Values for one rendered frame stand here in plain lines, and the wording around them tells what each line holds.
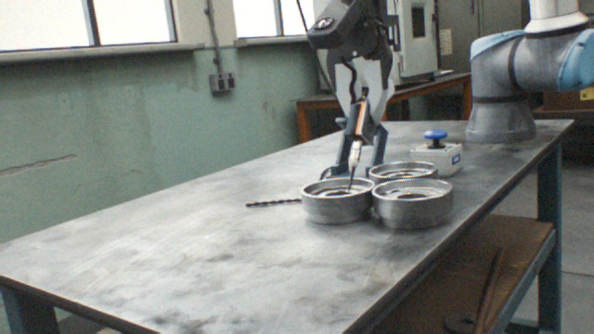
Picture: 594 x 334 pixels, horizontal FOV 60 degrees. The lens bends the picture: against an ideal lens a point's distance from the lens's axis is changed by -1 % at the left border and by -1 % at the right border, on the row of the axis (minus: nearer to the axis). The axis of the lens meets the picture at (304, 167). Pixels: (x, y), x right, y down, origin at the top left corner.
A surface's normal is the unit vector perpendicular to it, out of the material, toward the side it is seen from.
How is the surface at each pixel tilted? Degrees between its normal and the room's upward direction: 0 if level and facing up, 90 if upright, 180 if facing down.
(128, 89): 90
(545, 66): 99
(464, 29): 90
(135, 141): 90
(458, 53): 90
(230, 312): 0
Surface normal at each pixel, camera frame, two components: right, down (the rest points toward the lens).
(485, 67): -0.80, 0.21
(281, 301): -0.11, -0.97
